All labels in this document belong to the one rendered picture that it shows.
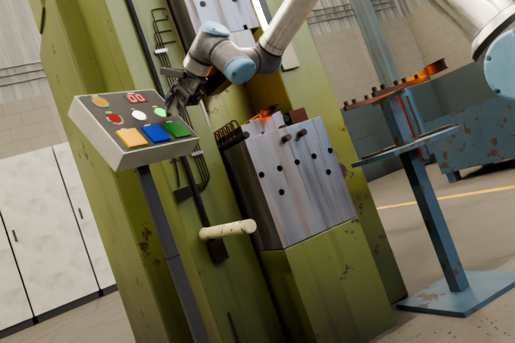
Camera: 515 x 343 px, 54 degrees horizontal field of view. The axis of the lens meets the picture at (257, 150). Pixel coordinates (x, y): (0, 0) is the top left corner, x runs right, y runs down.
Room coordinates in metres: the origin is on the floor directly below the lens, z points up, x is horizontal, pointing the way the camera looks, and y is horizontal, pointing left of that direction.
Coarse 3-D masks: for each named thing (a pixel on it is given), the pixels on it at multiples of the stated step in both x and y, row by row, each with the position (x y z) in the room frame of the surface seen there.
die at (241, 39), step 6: (246, 30) 2.10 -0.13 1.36; (234, 36) 2.06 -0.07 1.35; (240, 36) 2.08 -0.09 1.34; (246, 36) 2.09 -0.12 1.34; (252, 36) 2.10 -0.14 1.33; (234, 42) 2.06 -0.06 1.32; (240, 42) 2.07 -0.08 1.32; (246, 42) 2.09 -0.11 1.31; (252, 42) 2.10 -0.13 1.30; (210, 72) 2.20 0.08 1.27; (216, 72) 2.24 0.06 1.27; (210, 78) 2.32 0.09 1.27; (204, 84) 2.40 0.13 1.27
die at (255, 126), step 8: (256, 120) 2.05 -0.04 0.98; (264, 120) 2.07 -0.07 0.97; (272, 120) 2.08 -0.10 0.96; (280, 120) 2.10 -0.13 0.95; (240, 128) 2.02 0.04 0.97; (248, 128) 2.03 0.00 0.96; (256, 128) 2.04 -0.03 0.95; (264, 128) 2.06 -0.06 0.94; (272, 128) 2.08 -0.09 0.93; (232, 136) 2.10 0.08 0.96
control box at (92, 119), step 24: (96, 96) 1.63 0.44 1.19; (120, 96) 1.70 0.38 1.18; (144, 96) 1.78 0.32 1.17; (72, 120) 1.61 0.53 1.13; (96, 120) 1.55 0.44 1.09; (144, 120) 1.67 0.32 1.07; (168, 120) 1.74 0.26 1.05; (96, 144) 1.56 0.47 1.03; (120, 144) 1.52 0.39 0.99; (168, 144) 1.64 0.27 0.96; (192, 144) 1.76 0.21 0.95; (120, 168) 1.54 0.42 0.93
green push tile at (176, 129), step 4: (164, 124) 1.70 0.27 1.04; (168, 124) 1.71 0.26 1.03; (172, 124) 1.73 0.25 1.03; (176, 124) 1.74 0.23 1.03; (180, 124) 1.75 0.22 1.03; (168, 128) 1.70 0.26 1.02; (172, 128) 1.71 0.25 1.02; (176, 128) 1.72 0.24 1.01; (180, 128) 1.73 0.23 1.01; (184, 128) 1.74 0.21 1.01; (172, 132) 1.69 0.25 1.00; (176, 132) 1.70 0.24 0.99; (180, 132) 1.71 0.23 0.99; (184, 132) 1.72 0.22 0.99; (188, 132) 1.73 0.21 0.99; (176, 136) 1.68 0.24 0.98; (180, 136) 1.70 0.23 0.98; (184, 136) 1.71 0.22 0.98
